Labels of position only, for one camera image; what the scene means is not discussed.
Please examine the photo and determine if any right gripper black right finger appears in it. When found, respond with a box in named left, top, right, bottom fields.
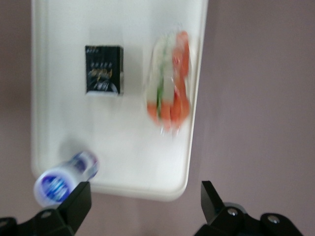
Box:
left=194, top=180, right=249, bottom=236

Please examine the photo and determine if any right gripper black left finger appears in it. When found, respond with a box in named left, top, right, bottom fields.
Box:
left=18, top=181, right=92, bottom=236

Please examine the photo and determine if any white plastic tray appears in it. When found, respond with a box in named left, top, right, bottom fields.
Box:
left=31, top=0, right=210, bottom=203

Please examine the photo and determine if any blue label gum bottle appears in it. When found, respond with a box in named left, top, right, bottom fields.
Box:
left=33, top=150, right=100, bottom=207

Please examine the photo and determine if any black gold-print snack box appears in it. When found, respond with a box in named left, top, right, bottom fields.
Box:
left=85, top=45, right=125, bottom=96

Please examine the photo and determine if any sandwich with white bread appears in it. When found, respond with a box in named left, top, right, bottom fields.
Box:
left=146, top=24, right=193, bottom=136

